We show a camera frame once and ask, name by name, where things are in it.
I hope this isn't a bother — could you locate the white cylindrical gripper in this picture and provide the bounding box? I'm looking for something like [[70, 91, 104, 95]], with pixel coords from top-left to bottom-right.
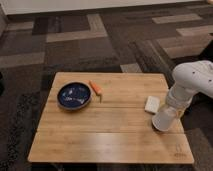
[[165, 84, 193, 109]]

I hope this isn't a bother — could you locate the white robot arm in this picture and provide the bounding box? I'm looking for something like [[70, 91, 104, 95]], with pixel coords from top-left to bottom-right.
[[166, 60, 213, 109]]

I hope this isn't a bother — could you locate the white eraser block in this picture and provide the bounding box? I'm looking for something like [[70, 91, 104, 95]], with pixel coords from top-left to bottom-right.
[[145, 96, 160, 113]]

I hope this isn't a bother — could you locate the wooden folding table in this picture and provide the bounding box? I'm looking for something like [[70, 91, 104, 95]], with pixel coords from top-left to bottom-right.
[[28, 72, 194, 164]]

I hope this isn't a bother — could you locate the orange toy carrot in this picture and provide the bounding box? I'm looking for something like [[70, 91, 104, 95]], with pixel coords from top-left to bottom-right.
[[89, 81, 102, 103]]

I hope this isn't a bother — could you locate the dark blue bowl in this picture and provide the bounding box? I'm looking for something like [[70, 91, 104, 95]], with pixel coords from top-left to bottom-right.
[[57, 82, 91, 111]]

